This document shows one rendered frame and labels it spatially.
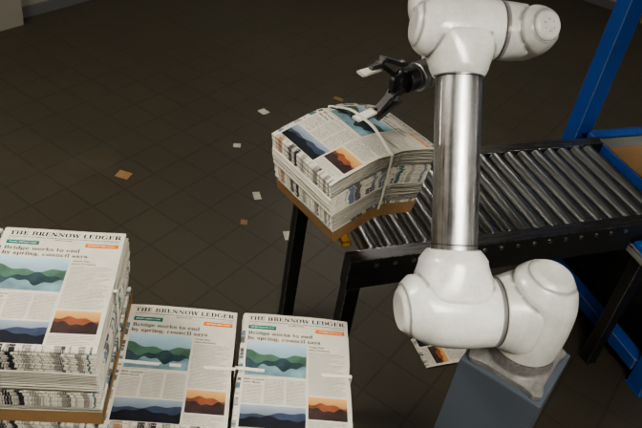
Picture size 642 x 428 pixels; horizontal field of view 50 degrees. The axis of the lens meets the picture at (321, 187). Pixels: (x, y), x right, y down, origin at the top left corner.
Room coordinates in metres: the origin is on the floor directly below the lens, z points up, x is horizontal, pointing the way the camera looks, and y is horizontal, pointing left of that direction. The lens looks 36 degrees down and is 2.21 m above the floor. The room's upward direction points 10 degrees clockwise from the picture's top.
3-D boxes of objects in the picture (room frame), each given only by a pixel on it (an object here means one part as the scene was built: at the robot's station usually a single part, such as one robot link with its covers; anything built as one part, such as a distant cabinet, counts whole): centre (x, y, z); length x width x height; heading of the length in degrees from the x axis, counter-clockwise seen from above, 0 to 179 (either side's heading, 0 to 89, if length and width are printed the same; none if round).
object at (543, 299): (1.13, -0.51, 1.17); 0.18 x 0.16 x 0.22; 102
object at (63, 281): (1.05, 0.56, 1.06); 0.37 x 0.29 x 0.01; 8
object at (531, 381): (1.15, -0.53, 1.03); 0.22 x 0.18 x 0.06; 149
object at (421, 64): (1.89, -0.24, 1.31); 0.09 x 0.06 x 0.09; 41
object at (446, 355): (2.12, -0.66, 0.00); 0.37 x 0.28 x 0.01; 114
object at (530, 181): (2.20, -0.81, 0.77); 0.47 x 0.05 x 0.05; 24
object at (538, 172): (2.22, -0.87, 0.77); 0.47 x 0.05 x 0.05; 24
